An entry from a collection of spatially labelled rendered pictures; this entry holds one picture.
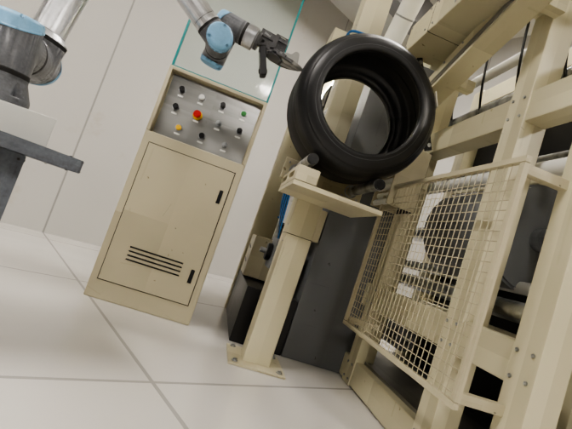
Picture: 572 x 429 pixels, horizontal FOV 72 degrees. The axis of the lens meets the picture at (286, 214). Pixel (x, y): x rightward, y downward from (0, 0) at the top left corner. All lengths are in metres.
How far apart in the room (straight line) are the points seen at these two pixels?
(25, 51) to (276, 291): 1.28
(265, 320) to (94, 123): 2.67
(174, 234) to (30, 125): 0.99
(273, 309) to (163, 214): 0.77
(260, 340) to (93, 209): 2.51
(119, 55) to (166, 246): 2.35
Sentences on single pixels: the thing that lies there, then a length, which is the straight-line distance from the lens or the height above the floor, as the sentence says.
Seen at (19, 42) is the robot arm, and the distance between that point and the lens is 1.48.
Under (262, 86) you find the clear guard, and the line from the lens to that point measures 2.30.
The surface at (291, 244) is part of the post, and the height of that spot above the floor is 0.57.
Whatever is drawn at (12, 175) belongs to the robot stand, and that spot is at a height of 0.49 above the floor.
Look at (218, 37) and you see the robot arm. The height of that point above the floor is 1.15.
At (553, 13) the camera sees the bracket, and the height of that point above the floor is 1.64.
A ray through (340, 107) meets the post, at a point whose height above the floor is 1.27.
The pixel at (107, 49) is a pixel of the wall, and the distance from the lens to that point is 4.08.
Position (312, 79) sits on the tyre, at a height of 1.17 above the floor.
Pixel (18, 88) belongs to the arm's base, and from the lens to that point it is 1.48.
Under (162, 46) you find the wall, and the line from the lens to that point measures 4.25.
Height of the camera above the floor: 0.55
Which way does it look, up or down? 5 degrees up
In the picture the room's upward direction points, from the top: 19 degrees clockwise
